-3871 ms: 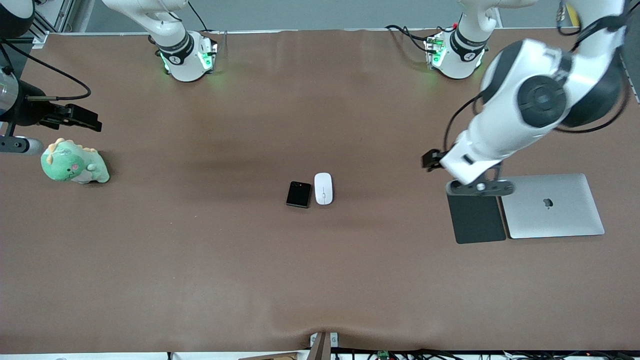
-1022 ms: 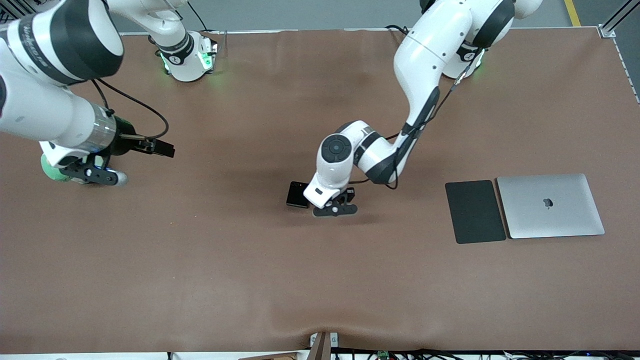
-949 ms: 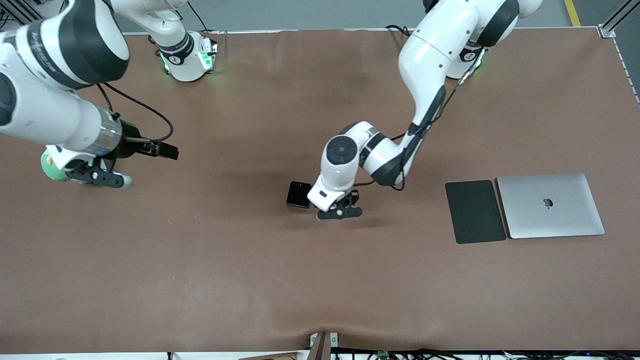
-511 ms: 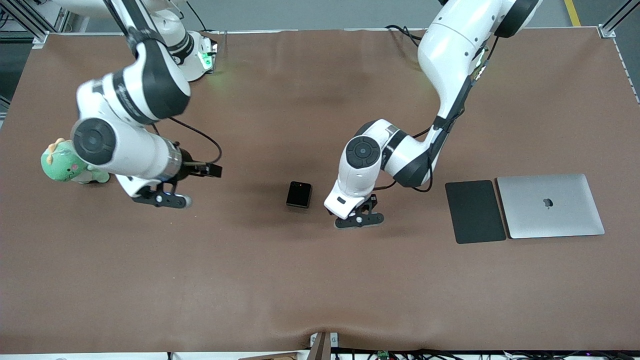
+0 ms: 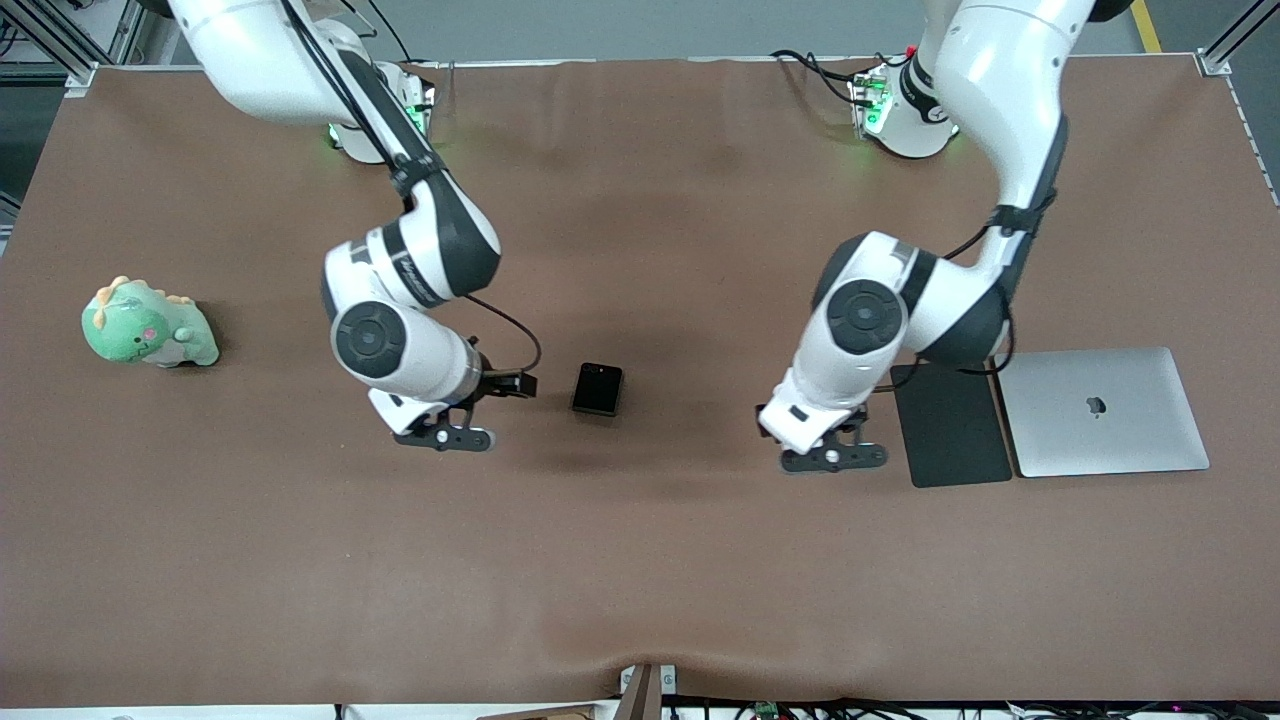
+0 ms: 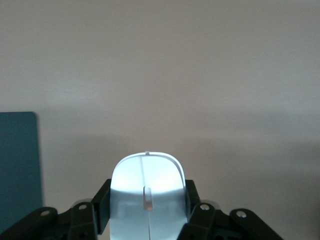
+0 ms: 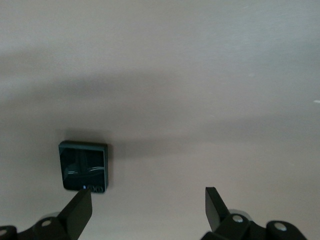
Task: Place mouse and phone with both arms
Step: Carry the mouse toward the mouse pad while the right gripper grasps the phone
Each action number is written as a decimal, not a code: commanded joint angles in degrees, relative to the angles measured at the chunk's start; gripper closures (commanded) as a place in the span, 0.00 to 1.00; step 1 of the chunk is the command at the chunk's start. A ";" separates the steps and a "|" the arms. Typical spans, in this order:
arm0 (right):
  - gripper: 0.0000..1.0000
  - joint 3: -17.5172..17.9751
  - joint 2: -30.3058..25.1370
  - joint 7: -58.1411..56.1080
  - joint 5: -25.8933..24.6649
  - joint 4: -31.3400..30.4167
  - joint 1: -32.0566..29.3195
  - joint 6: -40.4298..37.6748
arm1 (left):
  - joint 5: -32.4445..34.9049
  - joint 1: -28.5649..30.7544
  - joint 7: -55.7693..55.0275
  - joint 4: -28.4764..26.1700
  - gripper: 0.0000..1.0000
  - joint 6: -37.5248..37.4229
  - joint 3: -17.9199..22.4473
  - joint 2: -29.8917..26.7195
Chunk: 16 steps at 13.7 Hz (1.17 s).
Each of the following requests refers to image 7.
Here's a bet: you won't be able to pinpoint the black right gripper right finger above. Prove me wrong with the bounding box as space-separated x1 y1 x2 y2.
199 186 252 240

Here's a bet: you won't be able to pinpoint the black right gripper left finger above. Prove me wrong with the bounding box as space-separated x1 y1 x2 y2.
24 188 94 240

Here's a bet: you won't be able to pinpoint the black flip phone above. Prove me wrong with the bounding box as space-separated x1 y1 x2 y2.
57 140 109 195

